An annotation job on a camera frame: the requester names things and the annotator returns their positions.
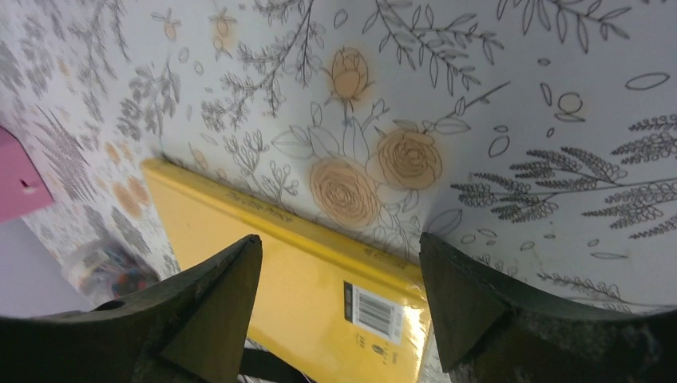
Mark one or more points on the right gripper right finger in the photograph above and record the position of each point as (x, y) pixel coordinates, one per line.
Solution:
(490, 327)

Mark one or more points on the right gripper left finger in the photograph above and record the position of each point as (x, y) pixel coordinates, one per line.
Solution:
(188, 328)

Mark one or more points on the yellow book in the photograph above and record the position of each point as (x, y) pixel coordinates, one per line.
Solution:
(335, 309)

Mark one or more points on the red backpack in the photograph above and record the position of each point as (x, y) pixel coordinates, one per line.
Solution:
(264, 365)

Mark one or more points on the clear glitter jar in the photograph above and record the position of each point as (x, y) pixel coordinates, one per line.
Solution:
(102, 270)

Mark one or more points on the floral table mat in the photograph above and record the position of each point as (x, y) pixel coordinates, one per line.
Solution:
(536, 137)

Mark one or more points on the pink cone block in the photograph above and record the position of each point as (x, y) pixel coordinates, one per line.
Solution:
(23, 190)

